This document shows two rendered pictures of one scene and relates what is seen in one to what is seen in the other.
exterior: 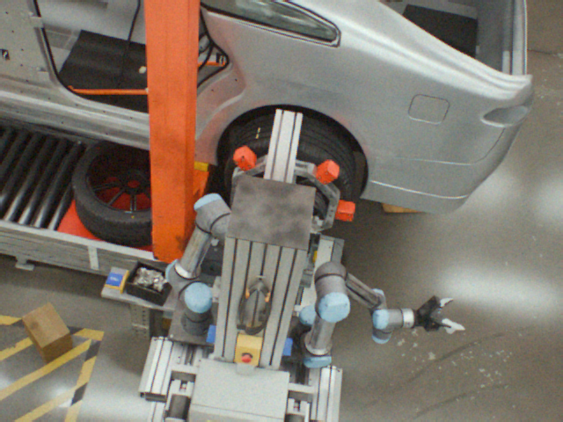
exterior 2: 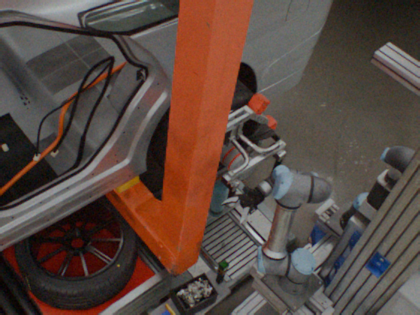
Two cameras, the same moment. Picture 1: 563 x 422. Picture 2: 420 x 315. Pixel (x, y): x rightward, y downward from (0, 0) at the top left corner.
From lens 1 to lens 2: 2.14 m
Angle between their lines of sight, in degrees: 31
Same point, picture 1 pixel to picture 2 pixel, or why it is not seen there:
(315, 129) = not seen: hidden behind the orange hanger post
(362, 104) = (256, 33)
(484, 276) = (296, 110)
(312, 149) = (238, 95)
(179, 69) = (229, 88)
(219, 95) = (144, 108)
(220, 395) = not seen: outside the picture
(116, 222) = (112, 280)
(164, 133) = (205, 160)
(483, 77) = not seen: outside the picture
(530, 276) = (313, 90)
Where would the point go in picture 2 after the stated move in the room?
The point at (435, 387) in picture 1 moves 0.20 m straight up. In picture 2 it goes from (351, 193) to (360, 177)
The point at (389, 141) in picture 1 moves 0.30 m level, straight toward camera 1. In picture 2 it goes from (272, 51) to (306, 86)
